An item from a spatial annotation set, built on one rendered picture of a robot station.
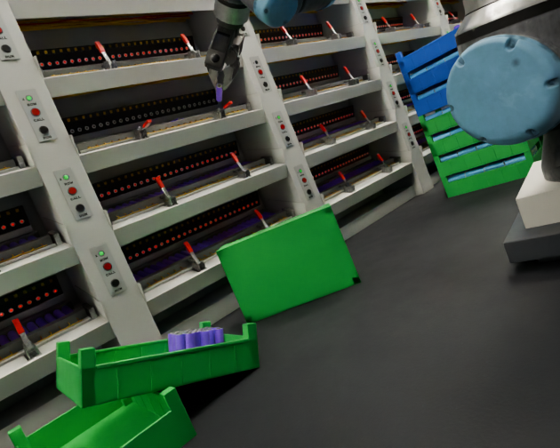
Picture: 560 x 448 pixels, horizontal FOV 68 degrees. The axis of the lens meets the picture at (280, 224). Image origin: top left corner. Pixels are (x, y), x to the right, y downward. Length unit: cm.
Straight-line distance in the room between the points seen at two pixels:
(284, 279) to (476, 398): 59
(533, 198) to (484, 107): 23
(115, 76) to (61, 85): 14
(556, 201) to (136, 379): 72
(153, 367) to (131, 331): 39
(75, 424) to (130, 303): 29
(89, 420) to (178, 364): 28
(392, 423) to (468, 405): 8
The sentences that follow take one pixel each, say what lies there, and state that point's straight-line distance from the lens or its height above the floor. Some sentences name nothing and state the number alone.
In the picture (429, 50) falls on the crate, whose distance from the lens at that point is 161.
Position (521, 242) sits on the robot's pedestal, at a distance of 78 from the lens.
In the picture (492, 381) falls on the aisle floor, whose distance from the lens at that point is 55.
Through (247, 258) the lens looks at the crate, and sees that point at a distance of 101.
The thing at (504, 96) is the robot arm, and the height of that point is 29.
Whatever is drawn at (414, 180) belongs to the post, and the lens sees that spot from 195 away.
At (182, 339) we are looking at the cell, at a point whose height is 9.
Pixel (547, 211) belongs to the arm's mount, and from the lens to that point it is 82.
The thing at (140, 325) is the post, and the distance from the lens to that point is 109.
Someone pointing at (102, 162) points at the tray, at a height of 51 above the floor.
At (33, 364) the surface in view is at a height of 14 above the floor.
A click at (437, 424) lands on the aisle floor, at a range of 51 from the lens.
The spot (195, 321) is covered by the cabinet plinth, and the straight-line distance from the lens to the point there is 119.
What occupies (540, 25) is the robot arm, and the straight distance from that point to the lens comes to 65.
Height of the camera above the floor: 30
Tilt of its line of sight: 6 degrees down
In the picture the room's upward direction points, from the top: 23 degrees counter-clockwise
